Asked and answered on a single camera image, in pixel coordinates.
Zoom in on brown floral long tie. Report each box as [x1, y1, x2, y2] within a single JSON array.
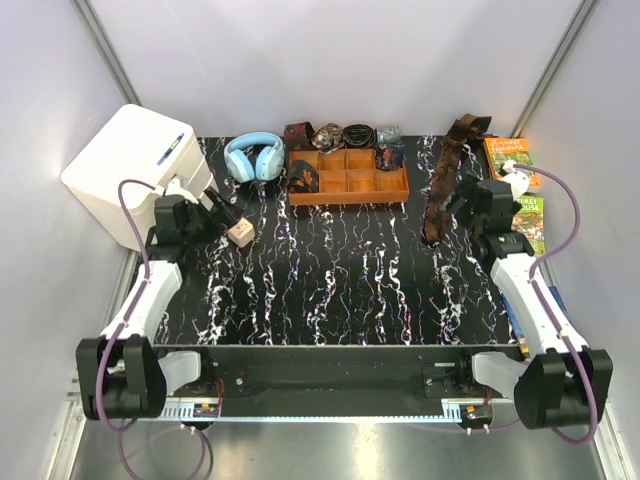
[[422, 114, 492, 245]]

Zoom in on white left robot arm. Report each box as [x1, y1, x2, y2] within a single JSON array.
[[76, 188, 243, 423]]

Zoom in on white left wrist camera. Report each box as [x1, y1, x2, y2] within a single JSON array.
[[163, 175, 199, 204]]

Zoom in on grey blue rolled tie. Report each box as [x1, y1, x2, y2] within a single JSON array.
[[376, 125, 402, 145]]

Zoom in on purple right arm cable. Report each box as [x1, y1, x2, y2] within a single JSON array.
[[414, 163, 601, 445]]

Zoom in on brown patterned rolled tie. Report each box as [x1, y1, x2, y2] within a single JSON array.
[[311, 123, 345, 155]]

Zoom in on black orange-leaf rolled tie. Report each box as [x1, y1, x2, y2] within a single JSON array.
[[287, 159, 320, 193]]

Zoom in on green treehouse book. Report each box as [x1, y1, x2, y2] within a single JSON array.
[[512, 195, 546, 257]]

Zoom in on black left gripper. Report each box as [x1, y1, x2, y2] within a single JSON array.
[[183, 187, 244, 248]]

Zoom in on white three-drawer cabinet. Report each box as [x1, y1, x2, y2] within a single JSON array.
[[61, 104, 217, 251]]

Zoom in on orange treehouse book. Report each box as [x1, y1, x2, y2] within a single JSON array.
[[483, 137, 533, 180]]

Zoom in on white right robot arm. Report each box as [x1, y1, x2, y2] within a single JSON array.
[[441, 172, 613, 440]]

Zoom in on light blue headphones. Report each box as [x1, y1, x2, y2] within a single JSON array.
[[224, 132, 285, 183]]

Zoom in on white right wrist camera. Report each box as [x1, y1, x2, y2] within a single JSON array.
[[501, 160, 530, 200]]

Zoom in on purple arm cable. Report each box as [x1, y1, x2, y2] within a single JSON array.
[[414, 163, 601, 445], [93, 178, 207, 477]]

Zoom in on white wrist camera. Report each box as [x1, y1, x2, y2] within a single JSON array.
[[501, 160, 530, 200], [163, 175, 199, 204]]

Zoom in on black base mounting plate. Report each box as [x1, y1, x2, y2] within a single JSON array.
[[178, 345, 522, 397]]

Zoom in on blue pen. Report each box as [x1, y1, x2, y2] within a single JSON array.
[[156, 132, 184, 166]]

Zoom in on blue Animal Farm book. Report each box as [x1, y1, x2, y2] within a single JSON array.
[[501, 285, 567, 356]]

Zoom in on aluminium front rail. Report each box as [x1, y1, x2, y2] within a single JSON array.
[[64, 379, 621, 426]]

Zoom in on orange compartment tray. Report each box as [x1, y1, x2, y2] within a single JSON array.
[[286, 149, 409, 206]]

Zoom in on black marble pattern mat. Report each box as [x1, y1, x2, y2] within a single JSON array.
[[156, 135, 515, 346]]

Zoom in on dark floral rolled tie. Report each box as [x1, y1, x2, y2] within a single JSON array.
[[375, 142, 406, 171]]

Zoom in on pink cube power adapter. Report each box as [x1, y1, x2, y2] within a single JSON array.
[[227, 218, 255, 248]]

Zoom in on dark red rolled tie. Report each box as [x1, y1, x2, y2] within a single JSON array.
[[283, 121, 316, 151]]

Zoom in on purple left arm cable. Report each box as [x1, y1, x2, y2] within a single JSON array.
[[93, 178, 207, 477]]

